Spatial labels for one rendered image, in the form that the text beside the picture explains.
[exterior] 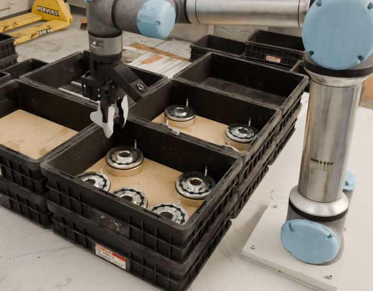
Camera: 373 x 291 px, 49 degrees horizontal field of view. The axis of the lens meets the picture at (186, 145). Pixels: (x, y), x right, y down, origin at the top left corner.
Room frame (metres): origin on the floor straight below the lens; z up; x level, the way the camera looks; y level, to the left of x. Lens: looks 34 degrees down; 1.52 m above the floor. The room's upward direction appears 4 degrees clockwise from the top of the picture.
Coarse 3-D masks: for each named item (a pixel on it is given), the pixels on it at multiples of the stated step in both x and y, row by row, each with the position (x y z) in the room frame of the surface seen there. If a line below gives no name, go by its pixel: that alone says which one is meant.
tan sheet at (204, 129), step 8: (152, 120) 1.16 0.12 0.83; (160, 120) 1.16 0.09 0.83; (200, 120) 1.18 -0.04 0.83; (208, 120) 1.18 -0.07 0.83; (176, 128) 1.12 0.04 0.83; (184, 128) 1.12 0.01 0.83; (192, 128) 1.13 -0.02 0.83; (200, 128) 1.13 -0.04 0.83; (208, 128) 1.13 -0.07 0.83; (216, 128) 1.14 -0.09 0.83; (224, 128) 1.14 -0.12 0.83; (200, 136) 1.08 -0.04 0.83; (208, 136) 1.08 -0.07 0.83; (216, 136) 1.09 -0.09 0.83; (224, 136) 1.09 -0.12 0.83
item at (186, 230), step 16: (96, 128) 0.93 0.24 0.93; (160, 128) 0.95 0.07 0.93; (192, 144) 0.89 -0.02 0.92; (48, 160) 0.78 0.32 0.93; (240, 160) 0.83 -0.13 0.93; (48, 176) 0.74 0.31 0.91; (64, 176) 0.72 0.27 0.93; (224, 176) 0.76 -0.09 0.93; (80, 192) 0.70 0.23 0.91; (96, 192) 0.67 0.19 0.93; (128, 208) 0.64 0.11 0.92; (144, 208) 0.63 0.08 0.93; (208, 208) 0.66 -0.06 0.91; (160, 224) 0.60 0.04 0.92; (176, 224) 0.59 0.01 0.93; (192, 224) 0.60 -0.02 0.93
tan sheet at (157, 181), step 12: (96, 168) 0.89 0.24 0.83; (144, 168) 0.90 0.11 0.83; (156, 168) 0.90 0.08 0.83; (168, 168) 0.91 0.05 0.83; (120, 180) 0.84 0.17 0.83; (132, 180) 0.84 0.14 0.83; (144, 180) 0.85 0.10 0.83; (156, 180) 0.85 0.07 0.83; (168, 180) 0.85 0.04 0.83; (144, 192) 0.80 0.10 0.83; (156, 192) 0.80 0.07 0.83; (168, 192) 0.81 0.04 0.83; (180, 204) 0.76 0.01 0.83
